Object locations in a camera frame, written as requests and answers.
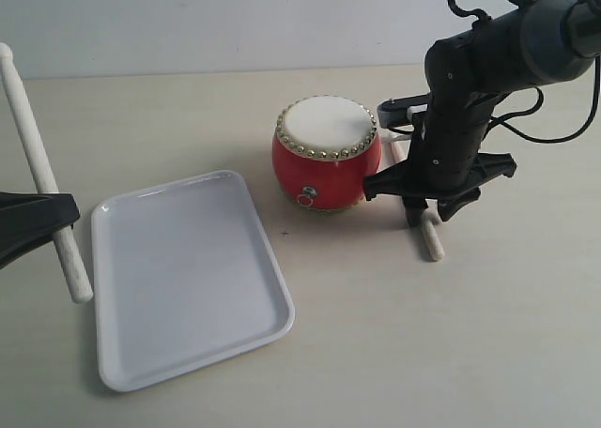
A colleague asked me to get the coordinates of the white wooden drumstick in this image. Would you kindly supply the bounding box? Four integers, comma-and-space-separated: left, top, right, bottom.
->
1, 42, 94, 303

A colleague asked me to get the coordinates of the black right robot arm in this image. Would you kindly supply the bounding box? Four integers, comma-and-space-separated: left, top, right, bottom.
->
362, 0, 600, 225

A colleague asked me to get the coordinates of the small red drum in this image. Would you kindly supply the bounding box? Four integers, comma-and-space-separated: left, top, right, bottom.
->
271, 95, 381, 212

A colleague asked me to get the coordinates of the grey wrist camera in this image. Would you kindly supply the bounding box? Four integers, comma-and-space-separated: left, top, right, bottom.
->
377, 94, 429, 130

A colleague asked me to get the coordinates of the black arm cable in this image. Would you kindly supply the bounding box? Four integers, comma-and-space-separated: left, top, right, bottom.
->
445, 0, 601, 143

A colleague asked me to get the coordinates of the white plastic tray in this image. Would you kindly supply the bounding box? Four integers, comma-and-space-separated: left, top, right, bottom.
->
91, 170, 295, 392

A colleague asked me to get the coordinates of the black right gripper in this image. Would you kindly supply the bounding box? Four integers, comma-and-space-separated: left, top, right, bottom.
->
362, 91, 516, 227

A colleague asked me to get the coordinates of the pale wooden drumstick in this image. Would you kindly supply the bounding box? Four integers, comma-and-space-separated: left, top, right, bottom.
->
389, 144, 445, 263

